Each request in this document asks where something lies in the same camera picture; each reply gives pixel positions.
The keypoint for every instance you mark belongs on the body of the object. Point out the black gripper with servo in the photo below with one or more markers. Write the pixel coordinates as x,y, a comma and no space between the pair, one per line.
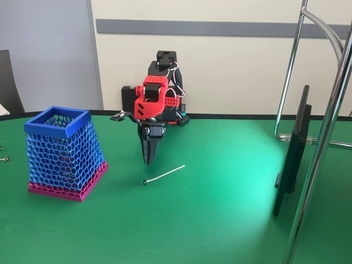
153,133

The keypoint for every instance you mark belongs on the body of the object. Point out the candle wick with metal base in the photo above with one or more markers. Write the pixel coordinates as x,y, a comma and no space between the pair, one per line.
165,173

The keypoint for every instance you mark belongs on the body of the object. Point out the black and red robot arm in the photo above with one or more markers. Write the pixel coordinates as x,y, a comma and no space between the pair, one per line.
149,107

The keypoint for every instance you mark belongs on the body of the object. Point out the blue and magenta mesh basket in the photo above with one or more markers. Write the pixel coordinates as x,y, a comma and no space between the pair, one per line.
78,123

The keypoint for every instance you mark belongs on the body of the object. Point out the spare candle wick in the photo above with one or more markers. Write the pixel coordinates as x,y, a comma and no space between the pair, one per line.
5,159

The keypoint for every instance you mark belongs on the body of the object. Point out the green cloth with black edge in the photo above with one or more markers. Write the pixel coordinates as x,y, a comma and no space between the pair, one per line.
192,220

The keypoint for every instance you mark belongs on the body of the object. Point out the flat LED light panel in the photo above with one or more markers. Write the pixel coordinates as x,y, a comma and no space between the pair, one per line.
294,154

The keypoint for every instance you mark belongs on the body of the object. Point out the white sheet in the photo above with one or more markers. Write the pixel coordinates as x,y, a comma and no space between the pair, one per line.
3,110

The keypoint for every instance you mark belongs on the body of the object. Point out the dark chair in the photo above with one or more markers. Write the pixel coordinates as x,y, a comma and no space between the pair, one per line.
8,82

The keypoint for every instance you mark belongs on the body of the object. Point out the clear plastic clip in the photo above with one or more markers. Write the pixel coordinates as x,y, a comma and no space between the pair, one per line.
308,140

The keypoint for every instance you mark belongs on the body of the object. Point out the chrome tube stand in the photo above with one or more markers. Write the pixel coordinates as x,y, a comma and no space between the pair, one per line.
317,154

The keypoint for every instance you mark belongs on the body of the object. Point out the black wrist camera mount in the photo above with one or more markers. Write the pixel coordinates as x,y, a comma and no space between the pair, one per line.
121,116

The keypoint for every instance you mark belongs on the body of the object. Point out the grey wall rail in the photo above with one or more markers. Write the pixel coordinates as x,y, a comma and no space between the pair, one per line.
220,27

